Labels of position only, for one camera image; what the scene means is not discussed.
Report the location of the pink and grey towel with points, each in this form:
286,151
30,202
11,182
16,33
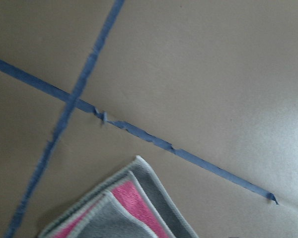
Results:
130,204

